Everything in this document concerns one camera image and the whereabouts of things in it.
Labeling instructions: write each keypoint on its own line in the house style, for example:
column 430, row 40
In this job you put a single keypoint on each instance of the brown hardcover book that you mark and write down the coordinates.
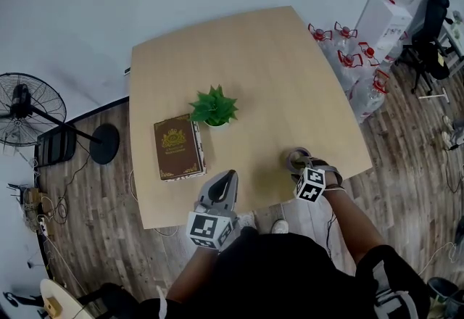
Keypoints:
column 177, row 147

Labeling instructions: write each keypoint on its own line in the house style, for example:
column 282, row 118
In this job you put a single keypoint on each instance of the small tan box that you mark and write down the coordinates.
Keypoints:
column 51, row 306

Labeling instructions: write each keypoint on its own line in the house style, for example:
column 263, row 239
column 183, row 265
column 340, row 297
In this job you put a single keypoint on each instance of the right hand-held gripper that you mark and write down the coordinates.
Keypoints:
column 310, row 185

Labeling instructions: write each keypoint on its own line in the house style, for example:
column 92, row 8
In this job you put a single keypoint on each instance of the person's left white shoe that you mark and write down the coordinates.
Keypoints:
column 247, row 220

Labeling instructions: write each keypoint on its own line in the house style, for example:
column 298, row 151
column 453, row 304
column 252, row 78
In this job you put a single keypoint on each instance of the person's black clothing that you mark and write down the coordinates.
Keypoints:
column 282, row 274

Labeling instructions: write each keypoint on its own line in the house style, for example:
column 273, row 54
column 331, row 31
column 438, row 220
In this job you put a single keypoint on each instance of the green potted plant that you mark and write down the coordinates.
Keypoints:
column 214, row 107

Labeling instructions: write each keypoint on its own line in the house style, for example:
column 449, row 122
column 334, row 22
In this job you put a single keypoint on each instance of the white power strip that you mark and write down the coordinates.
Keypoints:
column 43, row 226

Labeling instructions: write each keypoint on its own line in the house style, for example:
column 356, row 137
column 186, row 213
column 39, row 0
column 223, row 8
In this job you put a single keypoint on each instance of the round white side table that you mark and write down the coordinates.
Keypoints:
column 67, row 305

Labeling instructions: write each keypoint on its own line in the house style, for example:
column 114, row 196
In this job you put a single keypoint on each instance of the black folding chair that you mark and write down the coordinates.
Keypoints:
column 54, row 147

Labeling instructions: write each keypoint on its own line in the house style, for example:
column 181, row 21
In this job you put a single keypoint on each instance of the person's right forearm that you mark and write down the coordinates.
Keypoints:
column 349, row 223

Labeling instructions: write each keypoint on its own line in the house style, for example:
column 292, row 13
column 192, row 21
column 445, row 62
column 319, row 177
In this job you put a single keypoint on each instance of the person's right white shoe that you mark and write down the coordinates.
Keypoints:
column 280, row 226

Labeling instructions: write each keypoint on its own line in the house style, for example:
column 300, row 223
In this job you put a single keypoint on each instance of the white floor squeegee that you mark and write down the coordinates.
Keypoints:
column 435, row 95

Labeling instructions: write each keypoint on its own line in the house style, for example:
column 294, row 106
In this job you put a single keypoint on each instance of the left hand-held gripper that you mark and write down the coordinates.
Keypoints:
column 208, row 228

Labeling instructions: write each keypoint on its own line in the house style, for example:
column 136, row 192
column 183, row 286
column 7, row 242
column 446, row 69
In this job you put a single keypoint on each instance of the person's white shoe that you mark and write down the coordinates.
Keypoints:
column 280, row 226
column 247, row 220

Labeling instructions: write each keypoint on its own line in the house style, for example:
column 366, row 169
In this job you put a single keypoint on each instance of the grey roll of tape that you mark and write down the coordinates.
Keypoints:
column 290, row 158

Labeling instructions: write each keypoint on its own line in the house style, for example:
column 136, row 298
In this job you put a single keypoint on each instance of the clear water jug red cap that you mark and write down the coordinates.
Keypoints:
column 346, row 32
column 319, row 35
column 369, row 96
column 349, row 60
column 369, row 52

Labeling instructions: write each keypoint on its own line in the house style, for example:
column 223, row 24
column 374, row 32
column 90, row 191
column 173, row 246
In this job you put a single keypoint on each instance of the black office chair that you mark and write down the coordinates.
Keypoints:
column 431, row 38

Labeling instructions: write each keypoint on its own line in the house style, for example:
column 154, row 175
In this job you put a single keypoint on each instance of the black standing fan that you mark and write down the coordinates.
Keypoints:
column 29, row 107

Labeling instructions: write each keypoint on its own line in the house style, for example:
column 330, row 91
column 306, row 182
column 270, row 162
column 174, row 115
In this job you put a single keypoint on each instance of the white water dispenser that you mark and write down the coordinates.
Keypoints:
column 380, row 24

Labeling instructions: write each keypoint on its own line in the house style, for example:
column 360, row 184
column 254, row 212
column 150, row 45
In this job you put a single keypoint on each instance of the person's left forearm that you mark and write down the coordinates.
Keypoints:
column 192, row 274

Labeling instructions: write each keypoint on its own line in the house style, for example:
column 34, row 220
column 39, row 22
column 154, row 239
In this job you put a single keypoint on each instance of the dark waste bin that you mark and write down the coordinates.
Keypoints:
column 440, row 290

